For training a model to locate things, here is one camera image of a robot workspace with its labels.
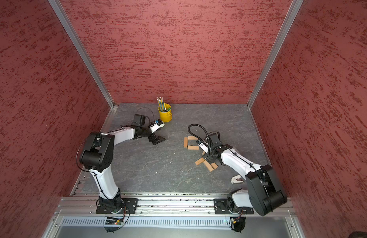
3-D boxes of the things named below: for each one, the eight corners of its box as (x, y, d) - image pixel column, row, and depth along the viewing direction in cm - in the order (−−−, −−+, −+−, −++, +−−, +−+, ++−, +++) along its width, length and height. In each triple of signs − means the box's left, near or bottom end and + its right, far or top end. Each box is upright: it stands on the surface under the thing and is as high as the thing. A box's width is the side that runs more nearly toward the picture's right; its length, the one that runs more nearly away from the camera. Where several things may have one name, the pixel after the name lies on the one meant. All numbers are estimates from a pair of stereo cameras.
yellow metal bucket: (159, 122, 111) (156, 112, 103) (160, 112, 118) (158, 102, 109) (171, 122, 111) (170, 113, 103) (172, 112, 118) (171, 102, 109)
